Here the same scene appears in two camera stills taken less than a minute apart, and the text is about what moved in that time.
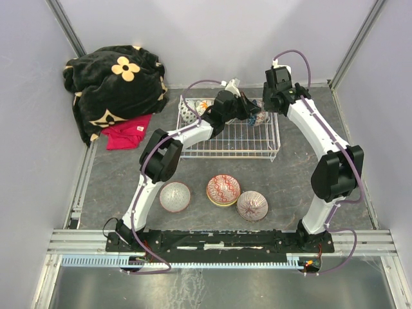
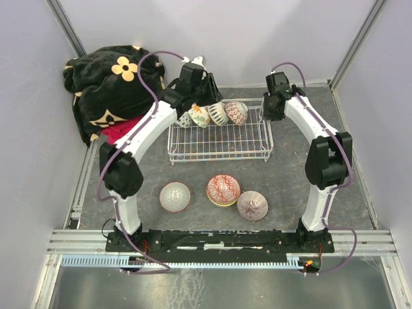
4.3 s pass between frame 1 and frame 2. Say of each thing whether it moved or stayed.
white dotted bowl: moved
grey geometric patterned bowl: stayed
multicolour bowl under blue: stayed
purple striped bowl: stayed
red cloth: stayed
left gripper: moved
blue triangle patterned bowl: moved
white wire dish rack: moved
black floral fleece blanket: stayed
